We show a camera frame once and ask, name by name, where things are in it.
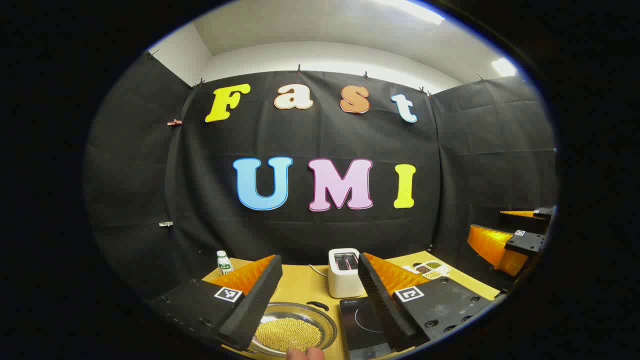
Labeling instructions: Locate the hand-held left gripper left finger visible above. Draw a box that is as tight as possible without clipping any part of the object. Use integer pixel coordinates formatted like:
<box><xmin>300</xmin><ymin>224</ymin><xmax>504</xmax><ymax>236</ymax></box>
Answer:
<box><xmin>147</xmin><ymin>254</ymin><xmax>283</xmax><ymax>352</ymax></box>

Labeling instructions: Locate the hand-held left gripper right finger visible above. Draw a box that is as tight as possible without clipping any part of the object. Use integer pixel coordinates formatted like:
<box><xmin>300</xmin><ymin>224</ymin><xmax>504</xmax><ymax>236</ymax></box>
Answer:
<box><xmin>357</xmin><ymin>252</ymin><xmax>493</xmax><ymax>353</ymax></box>

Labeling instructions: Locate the black induction cooktop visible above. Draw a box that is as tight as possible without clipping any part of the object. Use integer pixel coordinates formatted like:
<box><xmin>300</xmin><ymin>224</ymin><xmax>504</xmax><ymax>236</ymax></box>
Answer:
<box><xmin>339</xmin><ymin>296</ymin><xmax>396</xmax><ymax>360</ymax></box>

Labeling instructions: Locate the pile of yellow soybeans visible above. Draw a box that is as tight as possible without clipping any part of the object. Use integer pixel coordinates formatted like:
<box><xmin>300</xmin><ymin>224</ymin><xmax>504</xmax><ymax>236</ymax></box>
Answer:
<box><xmin>256</xmin><ymin>317</ymin><xmax>323</xmax><ymax>352</ymax></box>

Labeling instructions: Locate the silver pot with black handles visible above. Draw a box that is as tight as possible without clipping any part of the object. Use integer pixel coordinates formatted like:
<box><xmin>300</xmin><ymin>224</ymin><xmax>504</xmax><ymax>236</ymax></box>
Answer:
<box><xmin>250</xmin><ymin>301</ymin><xmax>338</xmax><ymax>358</ymax></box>

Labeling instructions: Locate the white toaster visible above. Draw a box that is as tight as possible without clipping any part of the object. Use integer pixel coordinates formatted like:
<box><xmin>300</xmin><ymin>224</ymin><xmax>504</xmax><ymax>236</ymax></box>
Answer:
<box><xmin>328</xmin><ymin>248</ymin><xmax>366</xmax><ymax>299</ymax></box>

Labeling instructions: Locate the white bottle with green label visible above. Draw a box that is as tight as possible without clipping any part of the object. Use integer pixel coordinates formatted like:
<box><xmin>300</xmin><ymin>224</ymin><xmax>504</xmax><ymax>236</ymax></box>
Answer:
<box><xmin>216</xmin><ymin>250</ymin><xmax>235</xmax><ymax>276</ymax></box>

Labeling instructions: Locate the white divided tray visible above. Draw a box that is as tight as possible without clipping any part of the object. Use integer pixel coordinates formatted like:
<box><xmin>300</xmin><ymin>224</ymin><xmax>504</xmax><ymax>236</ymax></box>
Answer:
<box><xmin>414</xmin><ymin>260</ymin><xmax>452</xmax><ymax>280</ymax></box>

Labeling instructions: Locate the ceiling light panel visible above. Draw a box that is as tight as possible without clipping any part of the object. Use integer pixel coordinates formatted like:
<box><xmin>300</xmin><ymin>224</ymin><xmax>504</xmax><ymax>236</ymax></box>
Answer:
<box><xmin>491</xmin><ymin>57</ymin><xmax>518</xmax><ymax>77</ymax></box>

